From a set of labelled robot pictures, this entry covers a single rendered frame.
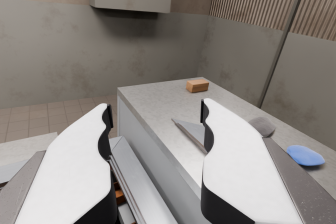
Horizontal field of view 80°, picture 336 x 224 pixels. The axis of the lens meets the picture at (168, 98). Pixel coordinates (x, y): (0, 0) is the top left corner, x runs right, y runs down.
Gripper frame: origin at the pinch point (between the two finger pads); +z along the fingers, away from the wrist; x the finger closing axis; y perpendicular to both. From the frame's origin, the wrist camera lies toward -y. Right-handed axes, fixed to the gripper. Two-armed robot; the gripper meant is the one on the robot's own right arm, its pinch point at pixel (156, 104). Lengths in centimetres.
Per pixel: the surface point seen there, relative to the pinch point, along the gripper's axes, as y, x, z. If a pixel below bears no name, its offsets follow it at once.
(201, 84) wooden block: 40, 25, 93
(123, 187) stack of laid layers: 61, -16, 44
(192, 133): 40, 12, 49
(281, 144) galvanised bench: 47, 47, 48
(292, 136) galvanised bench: 48, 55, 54
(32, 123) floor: 126, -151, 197
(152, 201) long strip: 59, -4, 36
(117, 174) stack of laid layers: 60, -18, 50
